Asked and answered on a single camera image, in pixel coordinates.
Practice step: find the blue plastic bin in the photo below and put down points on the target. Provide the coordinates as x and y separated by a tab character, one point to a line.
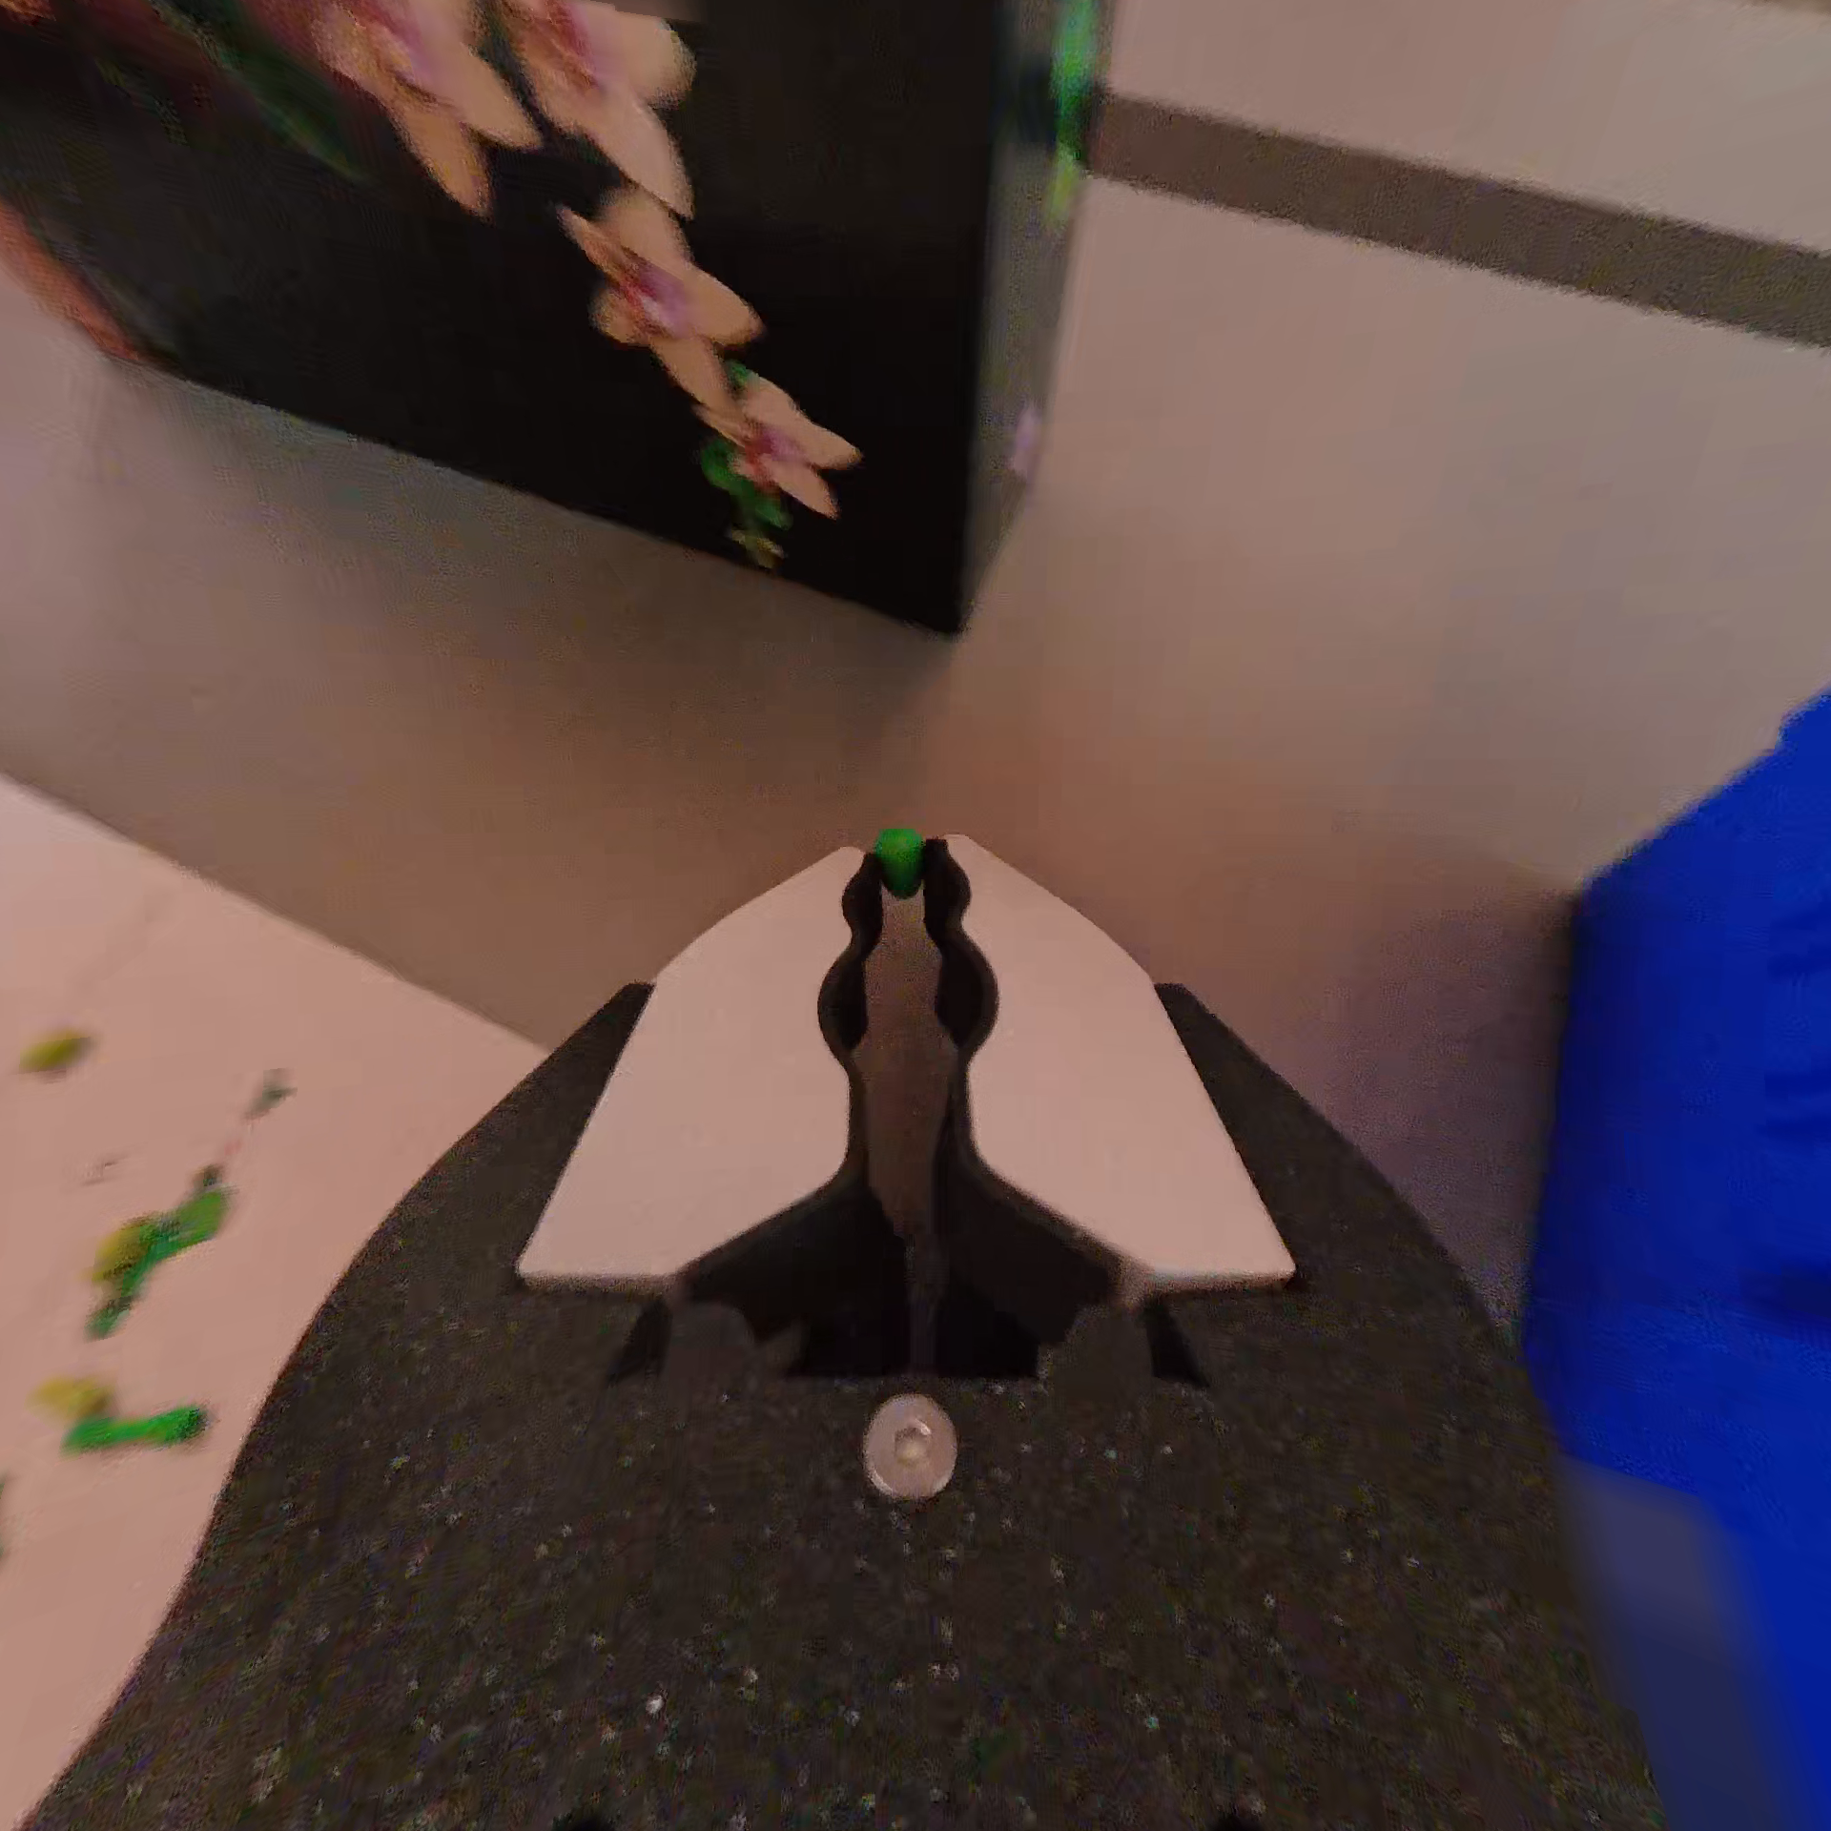
1688	1144

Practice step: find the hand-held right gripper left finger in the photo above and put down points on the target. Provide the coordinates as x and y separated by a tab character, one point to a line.
716	1117

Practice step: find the black orchid print box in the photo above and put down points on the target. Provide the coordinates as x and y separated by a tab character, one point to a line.
430	315

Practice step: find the small green toy piece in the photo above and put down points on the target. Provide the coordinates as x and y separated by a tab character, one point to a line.
900	863

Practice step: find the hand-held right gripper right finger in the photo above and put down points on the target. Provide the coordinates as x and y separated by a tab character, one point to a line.
1117	1117

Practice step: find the green toy bar piece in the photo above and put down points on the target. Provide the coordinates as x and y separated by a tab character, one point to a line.
142	1429

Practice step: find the grey desk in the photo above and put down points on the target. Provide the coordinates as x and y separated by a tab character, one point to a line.
1287	571

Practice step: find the open instruction booklet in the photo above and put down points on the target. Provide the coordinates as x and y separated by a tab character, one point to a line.
285	1001

